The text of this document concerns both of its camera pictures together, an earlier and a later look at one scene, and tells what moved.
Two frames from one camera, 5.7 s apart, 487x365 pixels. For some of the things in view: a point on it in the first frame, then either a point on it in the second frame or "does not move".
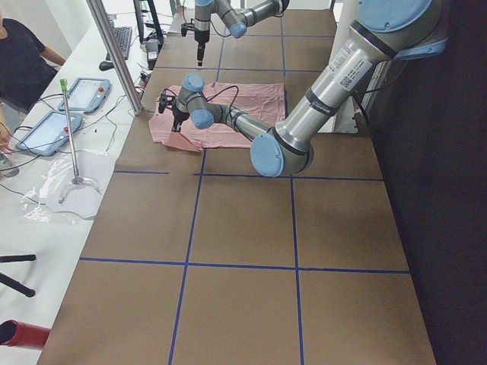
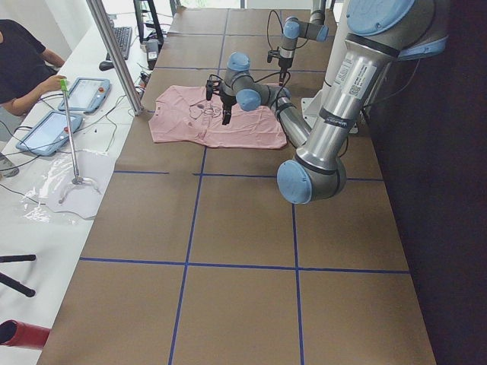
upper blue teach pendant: (87, 95) does not move
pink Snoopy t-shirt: (265, 102) does not move
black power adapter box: (152, 46) does not move
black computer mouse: (104, 65) does not move
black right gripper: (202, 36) → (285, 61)
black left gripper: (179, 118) → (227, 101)
